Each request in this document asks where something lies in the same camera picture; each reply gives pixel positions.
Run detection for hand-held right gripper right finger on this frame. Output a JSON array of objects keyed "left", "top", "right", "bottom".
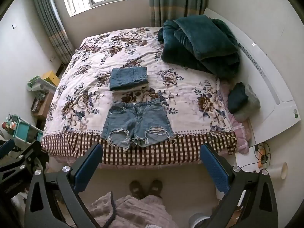
[{"left": 200, "top": 143, "right": 279, "bottom": 228}]

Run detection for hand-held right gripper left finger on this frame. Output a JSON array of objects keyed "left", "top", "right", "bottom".
[{"left": 24, "top": 142, "right": 103, "bottom": 228}]

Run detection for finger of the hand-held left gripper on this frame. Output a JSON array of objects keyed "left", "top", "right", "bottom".
[
  {"left": 0, "top": 140, "right": 49, "bottom": 178},
  {"left": 0, "top": 139, "right": 16, "bottom": 158}
]

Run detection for ripped denim shorts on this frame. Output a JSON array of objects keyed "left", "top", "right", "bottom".
[{"left": 100, "top": 101, "right": 176, "bottom": 151}]

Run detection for folded denim pants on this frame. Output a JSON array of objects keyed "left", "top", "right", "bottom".
[{"left": 109, "top": 66, "right": 149, "bottom": 92}]

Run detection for teal storage cart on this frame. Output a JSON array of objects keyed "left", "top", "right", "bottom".
[{"left": 1, "top": 114, "right": 44, "bottom": 144}]

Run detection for white nightstand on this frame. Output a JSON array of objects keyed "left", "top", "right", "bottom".
[{"left": 234, "top": 142, "right": 273, "bottom": 173}]

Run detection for pink bed sheet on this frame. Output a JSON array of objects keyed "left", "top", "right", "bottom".
[{"left": 218, "top": 79, "right": 256, "bottom": 155}]

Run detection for grey tape roll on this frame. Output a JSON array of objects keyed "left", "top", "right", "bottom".
[{"left": 189, "top": 212, "right": 211, "bottom": 228}]

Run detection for brown slipper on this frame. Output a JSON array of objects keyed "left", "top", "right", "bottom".
[
  {"left": 129, "top": 180, "right": 146, "bottom": 200},
  {"left": 148, "top": 180, "right": 163, "bottom": 199}
]

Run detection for paper cup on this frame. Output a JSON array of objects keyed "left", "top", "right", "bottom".
[{"left": 266, "top": 162, "right": 288, "bottom": 180}]

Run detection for cardboard box with clutter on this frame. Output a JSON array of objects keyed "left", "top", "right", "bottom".
[{"left": 27, "top": 75, "right": 57, "bottom": 98}]

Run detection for dark green folded cloth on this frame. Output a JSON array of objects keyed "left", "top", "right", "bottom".
[{"left": 228, "top": 82, "right": 249, "bottom": 114}]

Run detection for yellow box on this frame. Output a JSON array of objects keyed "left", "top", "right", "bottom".
[{"left": 43, "top": 70, "right": 60, "bottom": 87}]

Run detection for floral bedspread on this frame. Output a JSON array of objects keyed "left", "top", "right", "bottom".
[{"left": 41, "top": 27, "right": 238, "bottom": 167}]

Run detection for white headboard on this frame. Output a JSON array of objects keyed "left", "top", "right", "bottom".
[{"left": 203, "top": 8, "right": 298, "bottom": 145}]

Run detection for dark green plush blanket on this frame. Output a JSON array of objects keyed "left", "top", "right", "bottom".
[{"left": 158, "top": 15, "right": 241, "bottom": 80}]

